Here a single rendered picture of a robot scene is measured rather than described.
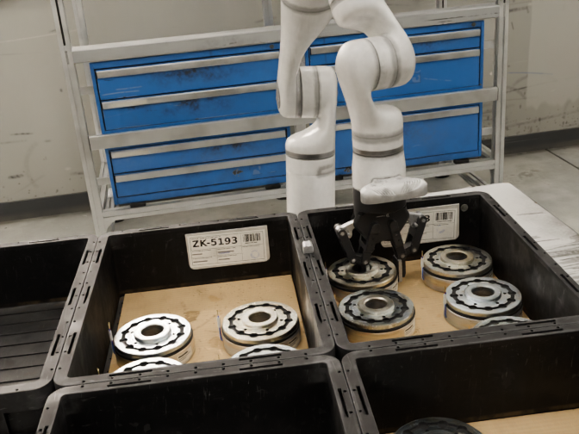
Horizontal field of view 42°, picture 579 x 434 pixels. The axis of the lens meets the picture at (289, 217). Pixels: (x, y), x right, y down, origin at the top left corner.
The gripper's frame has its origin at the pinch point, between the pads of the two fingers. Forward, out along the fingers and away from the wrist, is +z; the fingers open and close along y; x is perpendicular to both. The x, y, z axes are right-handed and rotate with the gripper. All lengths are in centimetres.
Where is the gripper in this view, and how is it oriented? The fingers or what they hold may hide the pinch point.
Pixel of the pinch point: (382, 272)
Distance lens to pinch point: 112.7
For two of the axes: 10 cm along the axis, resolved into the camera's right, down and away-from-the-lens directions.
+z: 0.8, 9.2, 3.9
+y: -9.7, 1.5, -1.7
